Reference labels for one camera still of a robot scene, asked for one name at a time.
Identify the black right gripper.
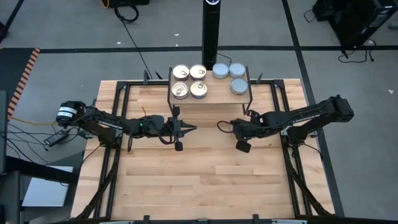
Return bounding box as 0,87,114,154
235,109,276,154

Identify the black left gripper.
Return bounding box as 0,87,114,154
155,105,198,152

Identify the blue red salmon can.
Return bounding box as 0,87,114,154
189,63,208,82
190,80,208,100
171,81,190,100
172,63,190,82

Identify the green white tuna can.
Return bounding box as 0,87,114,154
211,62,230,80
229,77,249,96
228,62,247,79

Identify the black tower fan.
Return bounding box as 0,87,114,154
201,0,222,71

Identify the black power adapter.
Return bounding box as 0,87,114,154
43,129,70,147

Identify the black equipment box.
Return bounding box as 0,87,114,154
108,0,150,7

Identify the black desk leg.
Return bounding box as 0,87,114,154
6,155,78,184

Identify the white panel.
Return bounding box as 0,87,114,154
21,166,75,208

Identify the black computer cart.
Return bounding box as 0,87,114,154
312,0,398,50

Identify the black floor mat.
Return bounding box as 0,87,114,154
0,48,35,94

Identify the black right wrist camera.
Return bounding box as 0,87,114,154
231,119,252,140

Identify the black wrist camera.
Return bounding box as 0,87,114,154
231,119,252,140
148,114,165,126

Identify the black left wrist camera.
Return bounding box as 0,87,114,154
148,114,165,126

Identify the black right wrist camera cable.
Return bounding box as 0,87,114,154
216,120,234,134

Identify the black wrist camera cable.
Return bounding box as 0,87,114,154
216,120,234,134
126,119,177,153

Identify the wooden shelf black frame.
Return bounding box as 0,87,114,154
167,65,253,116

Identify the black left wrist camera cable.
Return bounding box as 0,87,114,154
126,119,177,153

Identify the black aluminium table frame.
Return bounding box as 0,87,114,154
70,79,341,224

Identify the black floor cable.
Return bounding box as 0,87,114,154
113,2,154,80
337,39,377,64

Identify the orange floor cable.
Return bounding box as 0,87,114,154
8,116,58,126

